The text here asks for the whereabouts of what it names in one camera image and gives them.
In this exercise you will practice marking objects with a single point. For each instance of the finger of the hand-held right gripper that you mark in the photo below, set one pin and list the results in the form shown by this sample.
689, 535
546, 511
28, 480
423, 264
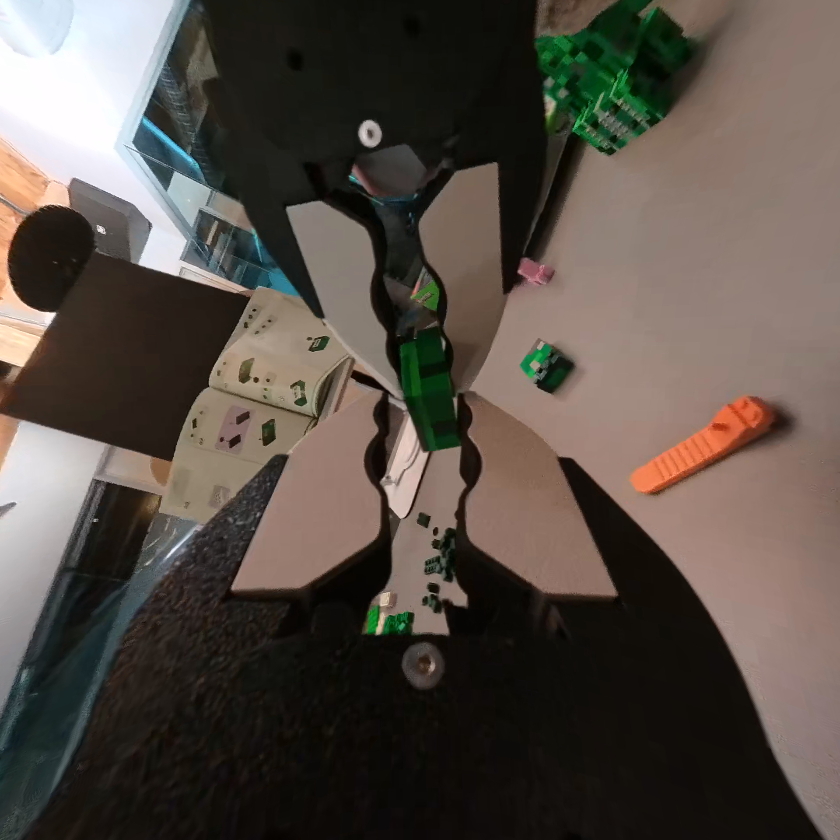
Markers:
472, 249
334, 262

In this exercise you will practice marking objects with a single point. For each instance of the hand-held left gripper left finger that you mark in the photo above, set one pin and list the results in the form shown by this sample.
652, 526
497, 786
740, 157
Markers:
315, 512

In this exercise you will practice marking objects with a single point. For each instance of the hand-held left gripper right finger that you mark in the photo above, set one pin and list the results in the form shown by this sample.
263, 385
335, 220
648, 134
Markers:
531, 518

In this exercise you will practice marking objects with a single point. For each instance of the green and white lego assembly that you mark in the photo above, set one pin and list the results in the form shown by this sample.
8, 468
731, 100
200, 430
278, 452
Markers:
430, 394

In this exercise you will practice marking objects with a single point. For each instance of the green lego set box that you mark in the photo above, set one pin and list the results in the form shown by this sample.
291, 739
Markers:
426, 294

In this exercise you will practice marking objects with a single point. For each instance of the pink lego pig figure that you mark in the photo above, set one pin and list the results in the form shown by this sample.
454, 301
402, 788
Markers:
535, 272

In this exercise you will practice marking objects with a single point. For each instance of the pile of dark green lego pieces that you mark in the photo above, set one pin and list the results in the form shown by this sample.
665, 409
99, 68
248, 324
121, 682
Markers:
446, 558

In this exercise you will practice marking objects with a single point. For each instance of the white lego brick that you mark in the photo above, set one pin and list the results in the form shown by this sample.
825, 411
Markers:
386, 598

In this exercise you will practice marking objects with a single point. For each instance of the lego instruction book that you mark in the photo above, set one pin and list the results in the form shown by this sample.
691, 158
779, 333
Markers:
262, 394

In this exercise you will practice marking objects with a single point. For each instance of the pile of bright green lego pieces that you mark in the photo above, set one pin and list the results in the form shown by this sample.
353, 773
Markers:
394, 622

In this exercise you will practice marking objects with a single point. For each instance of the small lego creeper head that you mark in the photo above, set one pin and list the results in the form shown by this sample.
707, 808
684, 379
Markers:
546, 366

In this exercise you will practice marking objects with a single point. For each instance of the large lego creeper figure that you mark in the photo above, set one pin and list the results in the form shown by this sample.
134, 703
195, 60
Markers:
610, 79

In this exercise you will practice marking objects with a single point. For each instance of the white book stand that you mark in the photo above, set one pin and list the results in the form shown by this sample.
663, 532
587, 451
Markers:
407, 485

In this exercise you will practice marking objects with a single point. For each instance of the orange brick separator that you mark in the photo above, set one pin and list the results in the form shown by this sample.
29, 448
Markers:
702, 446

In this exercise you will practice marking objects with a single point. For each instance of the small black box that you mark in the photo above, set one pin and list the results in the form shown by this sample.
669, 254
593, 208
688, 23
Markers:
118, 220

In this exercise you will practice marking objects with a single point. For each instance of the black backdrop panel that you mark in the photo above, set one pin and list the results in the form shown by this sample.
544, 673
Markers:
131, 354

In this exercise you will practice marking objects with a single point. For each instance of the round black lamp head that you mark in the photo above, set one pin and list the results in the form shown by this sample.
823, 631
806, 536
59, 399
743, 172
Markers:
49, 256

